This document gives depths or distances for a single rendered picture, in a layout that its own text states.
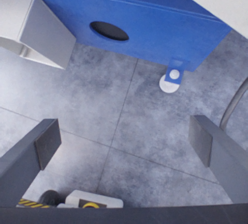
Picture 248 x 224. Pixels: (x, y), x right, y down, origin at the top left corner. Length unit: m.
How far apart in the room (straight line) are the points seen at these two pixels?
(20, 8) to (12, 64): 0.70
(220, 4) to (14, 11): 0.56
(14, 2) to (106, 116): 0.63
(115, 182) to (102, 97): 0.46
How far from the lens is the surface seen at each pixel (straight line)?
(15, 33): 0.61
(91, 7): 0.55
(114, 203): 0.92
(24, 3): 0.64
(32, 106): 1.15
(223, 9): 0.20
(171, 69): 0.79
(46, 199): 0.99
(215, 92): 1.00
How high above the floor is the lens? 0.93
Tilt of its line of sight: 80 degrees down
